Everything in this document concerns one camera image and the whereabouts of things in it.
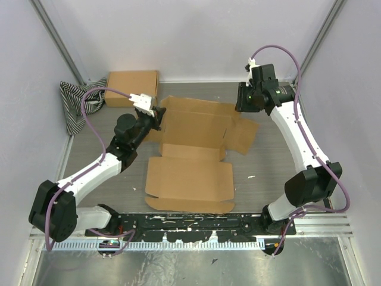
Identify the brown cardboard box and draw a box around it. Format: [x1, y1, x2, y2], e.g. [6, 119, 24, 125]
[145, 96, 259, 214]
[105, 70, 159, 107]

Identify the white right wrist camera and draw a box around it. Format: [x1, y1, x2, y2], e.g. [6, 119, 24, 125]
[245, 57, 258, 86]

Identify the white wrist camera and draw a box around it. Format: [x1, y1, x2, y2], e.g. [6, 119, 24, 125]
[245, 57, 258, 86]
[129, 94, 155, 117]

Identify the aluminium front frame rail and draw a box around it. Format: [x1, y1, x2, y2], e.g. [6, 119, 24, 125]
[29, 213, 354, 239]

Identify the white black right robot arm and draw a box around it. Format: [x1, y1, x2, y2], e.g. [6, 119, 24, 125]
[235, 60, 342, 235]

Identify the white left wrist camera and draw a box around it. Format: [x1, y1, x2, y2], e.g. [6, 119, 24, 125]
[129, 94, 155, 117]

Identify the striped black white cloth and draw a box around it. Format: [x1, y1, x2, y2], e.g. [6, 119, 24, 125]
[59, 77, 107, 136]

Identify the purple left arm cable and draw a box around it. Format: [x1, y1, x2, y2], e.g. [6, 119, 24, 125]
[44, 88, 139, 259]

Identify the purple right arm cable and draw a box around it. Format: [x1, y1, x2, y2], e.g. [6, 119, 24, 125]
[249, 44, 351, 257]

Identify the slotted aluminium cable duct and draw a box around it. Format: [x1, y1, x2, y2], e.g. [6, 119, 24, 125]
[52, 238, 265, 251]

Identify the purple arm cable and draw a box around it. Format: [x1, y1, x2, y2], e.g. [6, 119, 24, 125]
[44, 88, 139, 259]
[249, 44, 351, 257]

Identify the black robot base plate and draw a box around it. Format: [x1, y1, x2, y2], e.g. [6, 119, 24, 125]
[84, 212, 298, 243]

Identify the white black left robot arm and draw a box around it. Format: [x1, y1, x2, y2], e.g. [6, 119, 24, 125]
[29, 107, 166, 248]

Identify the closed brown cardboard box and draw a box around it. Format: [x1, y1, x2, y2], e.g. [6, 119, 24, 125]
[105, 70, 159, 107]

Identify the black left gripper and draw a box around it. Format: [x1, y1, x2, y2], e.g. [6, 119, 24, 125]
[132, 106, 166, 150]

